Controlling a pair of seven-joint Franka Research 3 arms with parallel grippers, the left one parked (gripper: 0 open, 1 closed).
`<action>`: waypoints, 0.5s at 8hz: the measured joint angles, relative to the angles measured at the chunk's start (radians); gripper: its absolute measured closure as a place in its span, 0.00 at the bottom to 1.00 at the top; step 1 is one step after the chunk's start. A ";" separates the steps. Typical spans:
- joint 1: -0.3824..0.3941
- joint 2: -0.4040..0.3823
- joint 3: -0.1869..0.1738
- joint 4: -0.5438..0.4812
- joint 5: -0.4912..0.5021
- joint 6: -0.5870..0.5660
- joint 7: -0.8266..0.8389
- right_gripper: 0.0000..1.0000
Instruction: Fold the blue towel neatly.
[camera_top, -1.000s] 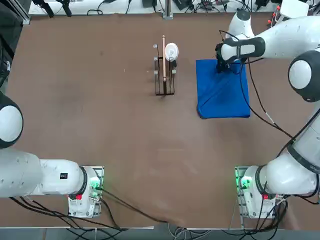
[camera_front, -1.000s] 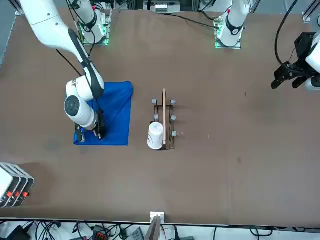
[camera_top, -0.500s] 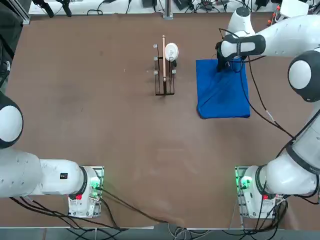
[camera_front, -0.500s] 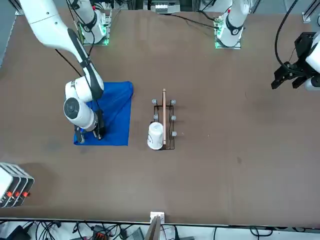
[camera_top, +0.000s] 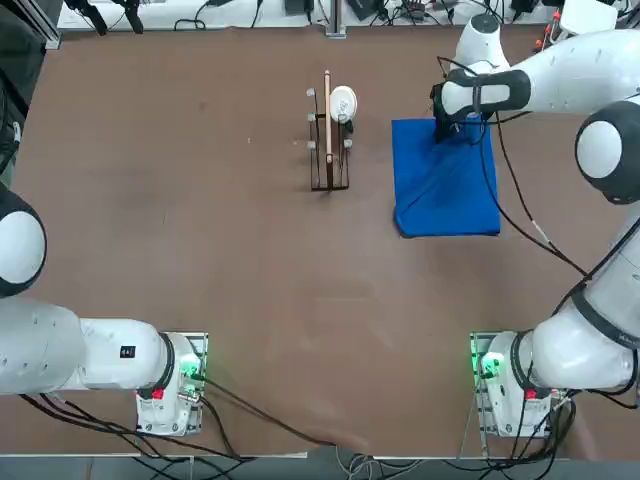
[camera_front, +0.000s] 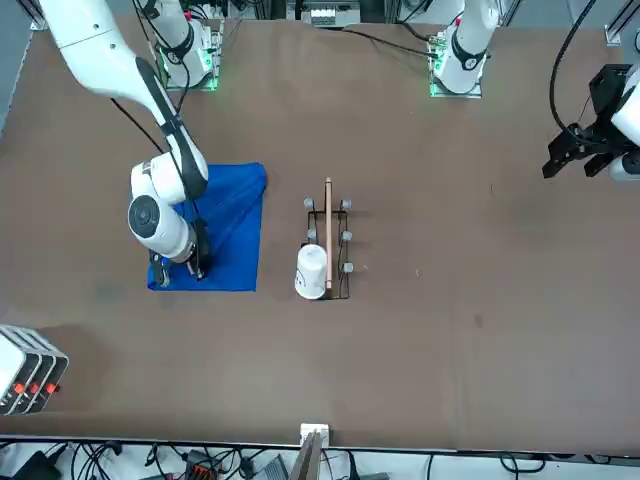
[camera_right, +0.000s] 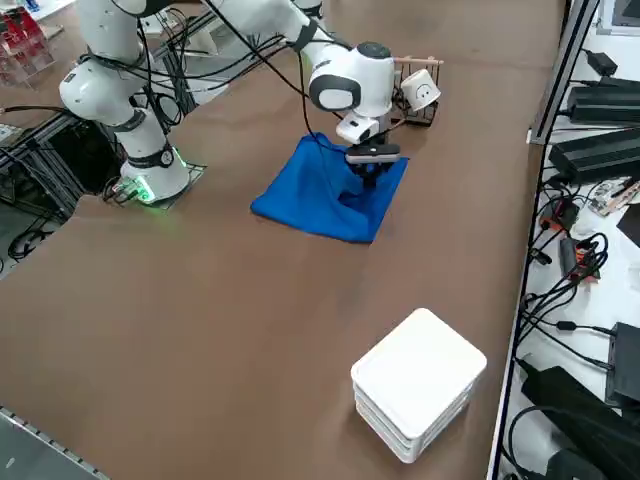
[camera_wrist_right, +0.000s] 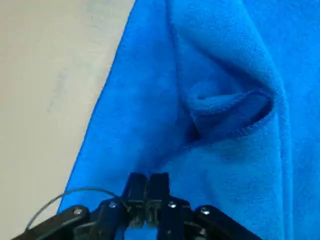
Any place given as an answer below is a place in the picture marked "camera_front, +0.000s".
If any aluminium corner rail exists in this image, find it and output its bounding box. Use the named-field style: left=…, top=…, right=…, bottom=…
left=19, top=0, right=51, bottom=31
left=603, top=0, right=640, bottom=46

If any white power strip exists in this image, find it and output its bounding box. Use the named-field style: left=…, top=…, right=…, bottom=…
left=302, top=0, right=361, bottom=27

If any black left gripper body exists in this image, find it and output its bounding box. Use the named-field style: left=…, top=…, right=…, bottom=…
left=569, top=63, right=634, bottom=151

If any black power adapter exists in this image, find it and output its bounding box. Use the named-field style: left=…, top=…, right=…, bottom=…
left=9, top=449, right=61, bottom=480

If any black device with red ports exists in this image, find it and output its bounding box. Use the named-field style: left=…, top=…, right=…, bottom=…
left=184, top=449, right=221, bottom=480

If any white smiley face cup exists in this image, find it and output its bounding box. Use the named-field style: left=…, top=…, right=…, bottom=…
left=292, top=243, right=329, bottom=301

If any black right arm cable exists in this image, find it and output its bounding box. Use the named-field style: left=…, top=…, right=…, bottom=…
left=107, top=0, right=211, bottom=236

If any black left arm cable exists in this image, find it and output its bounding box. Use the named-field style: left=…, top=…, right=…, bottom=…
left=548, top=0, right=599, bottom=134

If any white stacked drawer box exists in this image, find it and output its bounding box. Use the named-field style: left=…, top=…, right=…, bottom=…
left=0, top=324, right=70, bottom=416

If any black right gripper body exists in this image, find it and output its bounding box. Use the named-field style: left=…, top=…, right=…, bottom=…
left=191, top=219, right=212, bottom=266

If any aluminium frame post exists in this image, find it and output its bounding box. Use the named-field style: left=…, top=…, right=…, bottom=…
left=292, top=423, right=331, bottom=480

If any blue microfibre towel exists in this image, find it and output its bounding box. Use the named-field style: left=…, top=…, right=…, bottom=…
left=147, top=160, right=269, bottom=293

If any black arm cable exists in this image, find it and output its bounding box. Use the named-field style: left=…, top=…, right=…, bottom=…
left=107, top=0, right=211, bottom=236
left=548, top=0, right=599, bottom=134

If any black cable across table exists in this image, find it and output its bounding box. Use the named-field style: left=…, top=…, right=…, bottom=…
left=339, top=27, right=434, bottom=59

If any black wire cup rack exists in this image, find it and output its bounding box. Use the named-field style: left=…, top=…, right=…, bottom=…
left=302, top=177, right=355, bottom=302

